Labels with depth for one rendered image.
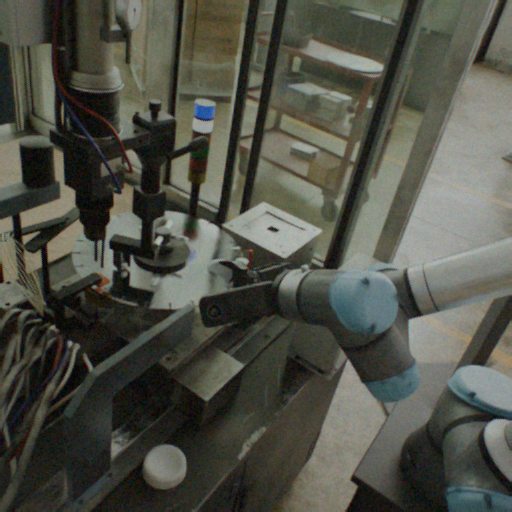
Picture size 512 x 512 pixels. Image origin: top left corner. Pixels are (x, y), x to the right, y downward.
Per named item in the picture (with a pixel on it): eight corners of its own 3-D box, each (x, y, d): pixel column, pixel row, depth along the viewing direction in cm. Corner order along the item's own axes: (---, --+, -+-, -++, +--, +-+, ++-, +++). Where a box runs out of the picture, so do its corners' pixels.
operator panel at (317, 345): (342, 298, 134) (358, 250, 126) (381, 318, 130) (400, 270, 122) (285, 354, 114) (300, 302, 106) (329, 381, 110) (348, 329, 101)
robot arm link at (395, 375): (423, 343, 75) (391, 284, 72) (427, 401, 66) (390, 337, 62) (372, 357, 79) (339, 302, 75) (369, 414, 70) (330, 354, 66)
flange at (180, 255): (190, 272, 99) (191, 261, 98) (130, 268, 97) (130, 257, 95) (189, 239, 108) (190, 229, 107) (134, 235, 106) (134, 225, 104)
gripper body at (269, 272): (277, 305, 87) (326, 311, 77) (234, 320, 82) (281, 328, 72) (268, 261, 86) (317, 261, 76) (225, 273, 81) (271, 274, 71)
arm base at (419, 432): (492, 465, 99) (515, 432, 94) (471, 527, 88) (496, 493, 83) (416, 420, 105) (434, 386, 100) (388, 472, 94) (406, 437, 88)
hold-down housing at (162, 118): (153, 207, 92) (160, 93, 81) (170, 219, 90) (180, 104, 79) (126, 215, 88) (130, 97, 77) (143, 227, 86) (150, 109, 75)
